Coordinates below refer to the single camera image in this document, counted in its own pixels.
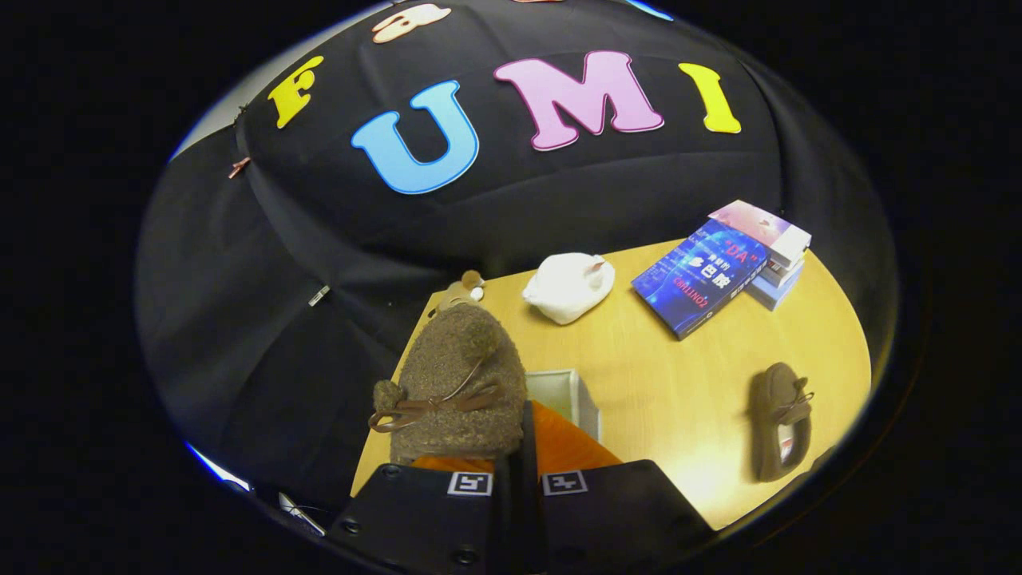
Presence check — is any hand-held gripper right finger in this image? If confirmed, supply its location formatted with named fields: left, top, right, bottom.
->
left=521, top=401, right=715, bottom=575

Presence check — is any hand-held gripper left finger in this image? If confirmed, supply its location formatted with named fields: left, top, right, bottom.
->
left=327, top=455, right=524, bottom=575

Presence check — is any grey fabric storage box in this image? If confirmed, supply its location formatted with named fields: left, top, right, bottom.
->
left=525, top=369, right=601, bottom=442

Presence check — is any brown fuzzy shoe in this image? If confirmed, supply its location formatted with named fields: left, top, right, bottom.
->
left=369, top=303, right=528, bottom=465
left=749, top=363, right=814, bottom=483

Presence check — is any brown plush toy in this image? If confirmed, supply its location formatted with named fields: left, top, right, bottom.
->
left=438, top=270, right=485, bottom=312

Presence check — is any white plush toy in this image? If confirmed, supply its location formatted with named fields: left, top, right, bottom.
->
left=522, top=252, right=616, bottom=325

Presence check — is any light blue book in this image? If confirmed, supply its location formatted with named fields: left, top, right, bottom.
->
left=744, top=272, right=801, bottom=311

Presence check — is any white book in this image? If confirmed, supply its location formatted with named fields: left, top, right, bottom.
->
left=759, top=254, right=807, bottom=288

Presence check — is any pink book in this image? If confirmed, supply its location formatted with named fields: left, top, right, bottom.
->
left=708, top=200, right=812, bottom=268

